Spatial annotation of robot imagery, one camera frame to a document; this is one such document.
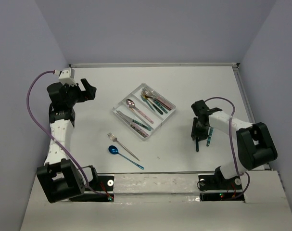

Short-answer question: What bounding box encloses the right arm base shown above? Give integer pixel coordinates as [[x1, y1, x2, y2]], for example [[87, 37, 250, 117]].
[[196, 171, 245, 202]]

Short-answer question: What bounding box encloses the teal handled knife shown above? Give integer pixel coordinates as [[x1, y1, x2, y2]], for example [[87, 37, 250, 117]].
[[131, 119, 152, 131]]

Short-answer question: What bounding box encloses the teal handled fork in tray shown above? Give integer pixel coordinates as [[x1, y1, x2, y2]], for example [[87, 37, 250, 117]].
[[142, 89, 168, 114]]

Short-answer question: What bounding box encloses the silver slim fork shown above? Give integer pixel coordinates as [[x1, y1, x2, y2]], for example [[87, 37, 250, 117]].
[[107, 132, 140, 161]]

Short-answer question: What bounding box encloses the dark marbled handled knife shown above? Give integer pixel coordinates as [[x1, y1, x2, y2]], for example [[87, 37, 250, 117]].
[[130, 124, 148, 138]]

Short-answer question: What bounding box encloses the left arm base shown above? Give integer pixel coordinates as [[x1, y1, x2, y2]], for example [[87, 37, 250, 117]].
[[69, 166, 114, 202]]

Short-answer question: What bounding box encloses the white cutlery tray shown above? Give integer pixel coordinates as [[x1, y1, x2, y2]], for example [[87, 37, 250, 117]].
[[112, 83, 176, 141]]

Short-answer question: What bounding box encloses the gold spoon green handle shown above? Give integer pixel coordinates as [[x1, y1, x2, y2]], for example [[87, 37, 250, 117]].
[[195, 138, 199, 152]]

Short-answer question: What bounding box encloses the pink handled knife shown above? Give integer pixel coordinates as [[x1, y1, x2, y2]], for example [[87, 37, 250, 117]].
[[116, 110, 133, 123]]

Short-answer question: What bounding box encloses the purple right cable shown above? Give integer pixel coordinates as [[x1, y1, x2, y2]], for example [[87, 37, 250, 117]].
[[204, 97, 251, 200]]

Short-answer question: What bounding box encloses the gold fork green handle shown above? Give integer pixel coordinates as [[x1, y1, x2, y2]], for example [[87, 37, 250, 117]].
[[142, 92, 157, 101]]

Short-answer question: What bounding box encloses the pink handled fork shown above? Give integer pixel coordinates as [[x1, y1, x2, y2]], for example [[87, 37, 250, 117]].
[[144, 88, 174, 110]]

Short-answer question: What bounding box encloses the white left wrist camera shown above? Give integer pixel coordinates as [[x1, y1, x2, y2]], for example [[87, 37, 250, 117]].
[[58, 68, 77, 87]]

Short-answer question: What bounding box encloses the dark dotted handled fork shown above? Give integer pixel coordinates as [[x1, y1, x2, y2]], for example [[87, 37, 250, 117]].
[[142, 88, 172, 110]]

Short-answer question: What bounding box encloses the pink handled spoon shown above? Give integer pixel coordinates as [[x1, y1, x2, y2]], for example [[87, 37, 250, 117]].
[[126, 99, 154, 124]]

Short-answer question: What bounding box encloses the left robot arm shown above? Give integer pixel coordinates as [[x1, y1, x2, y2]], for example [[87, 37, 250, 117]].
[[36, 78, 98, 203]]

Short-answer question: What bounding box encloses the teal handled spoon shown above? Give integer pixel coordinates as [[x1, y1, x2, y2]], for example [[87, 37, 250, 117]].
[[206, 127, 214, 147]]

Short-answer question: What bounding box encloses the teal slim fork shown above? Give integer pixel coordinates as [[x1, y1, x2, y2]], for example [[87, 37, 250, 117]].
[[140, 94, 155, 111]]

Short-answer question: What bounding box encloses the blue spoon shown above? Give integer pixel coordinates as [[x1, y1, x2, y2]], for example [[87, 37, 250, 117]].
[[108, 145, 144, 170]]

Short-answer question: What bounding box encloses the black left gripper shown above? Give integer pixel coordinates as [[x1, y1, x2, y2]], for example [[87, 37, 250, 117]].
[[61, 79, 96, 107]]

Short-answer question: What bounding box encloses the purple cable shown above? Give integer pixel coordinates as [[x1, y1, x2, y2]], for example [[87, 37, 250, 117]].
[[204, 97, 251, 200], [27, 69, 110, 200]]

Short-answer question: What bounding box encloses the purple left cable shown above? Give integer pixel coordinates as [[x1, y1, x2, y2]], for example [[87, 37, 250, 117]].
[[27, 69, 110, 200]]

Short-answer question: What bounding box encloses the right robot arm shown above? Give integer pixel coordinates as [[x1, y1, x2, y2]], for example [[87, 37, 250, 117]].
[[191, 100, 278, 189]]

